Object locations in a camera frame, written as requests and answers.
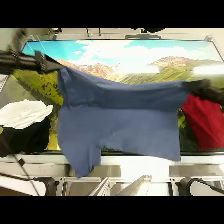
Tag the white garment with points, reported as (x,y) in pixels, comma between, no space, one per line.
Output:
(21,113)

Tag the blue shirt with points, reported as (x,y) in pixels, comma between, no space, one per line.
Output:
(126,113)

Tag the red garment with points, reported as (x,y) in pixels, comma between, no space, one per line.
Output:
(206,123)

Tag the silver frame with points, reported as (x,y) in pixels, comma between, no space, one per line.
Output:
(140,171)

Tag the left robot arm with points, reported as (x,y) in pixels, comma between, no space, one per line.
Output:
(20,61)

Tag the black garment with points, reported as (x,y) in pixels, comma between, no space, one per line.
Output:
(26,138)

